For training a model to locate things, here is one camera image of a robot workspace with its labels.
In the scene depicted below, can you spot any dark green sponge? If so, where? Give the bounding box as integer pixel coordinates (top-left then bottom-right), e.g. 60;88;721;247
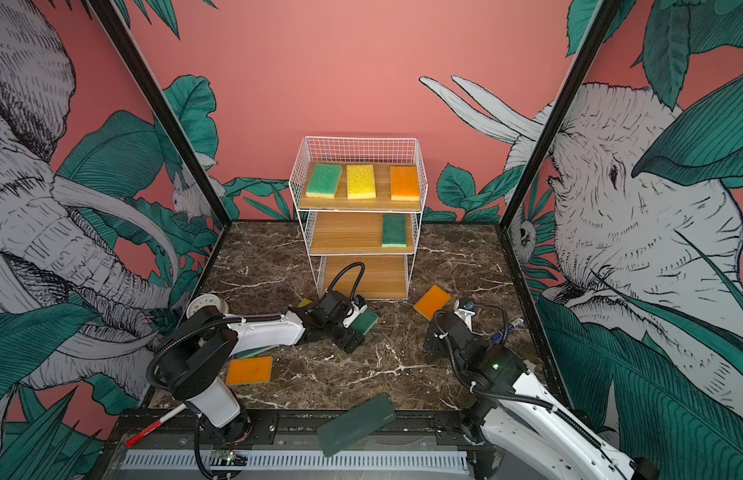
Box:
381;213;409;248
235;345;275;359
351;309;379;336

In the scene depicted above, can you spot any bright green sponge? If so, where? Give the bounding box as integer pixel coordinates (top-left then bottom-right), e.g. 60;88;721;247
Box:
305;163;343;199

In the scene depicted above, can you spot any orange sponge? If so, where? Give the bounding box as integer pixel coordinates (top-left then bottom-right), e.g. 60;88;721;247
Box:
389;166;421;202
226;356;273;386
413;285;451;320

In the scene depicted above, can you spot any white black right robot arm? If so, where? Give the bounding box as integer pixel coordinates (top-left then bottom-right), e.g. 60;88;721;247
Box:
423;307;659;479

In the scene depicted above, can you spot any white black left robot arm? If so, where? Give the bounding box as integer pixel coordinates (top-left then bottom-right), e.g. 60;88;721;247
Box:
147;291;369;444

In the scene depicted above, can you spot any blue marker pen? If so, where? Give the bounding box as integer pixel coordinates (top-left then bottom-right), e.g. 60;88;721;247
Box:
491;318;525;344

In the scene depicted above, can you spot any large dark green foam block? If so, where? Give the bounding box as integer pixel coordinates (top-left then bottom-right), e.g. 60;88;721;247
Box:
317;394;397;458

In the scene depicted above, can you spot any white alarm clock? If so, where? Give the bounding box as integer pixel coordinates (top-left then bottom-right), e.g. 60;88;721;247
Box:
186;293;230;319

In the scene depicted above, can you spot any red white marker pen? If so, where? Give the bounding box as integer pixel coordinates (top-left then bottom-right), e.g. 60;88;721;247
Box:
125;404;187;448

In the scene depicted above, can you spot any white wire three-tier shelf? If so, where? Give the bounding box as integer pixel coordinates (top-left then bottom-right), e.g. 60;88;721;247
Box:
289;136;427;301

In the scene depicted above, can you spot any white ribbed front rail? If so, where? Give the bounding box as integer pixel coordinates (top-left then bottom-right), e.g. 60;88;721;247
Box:
119;449;471;474

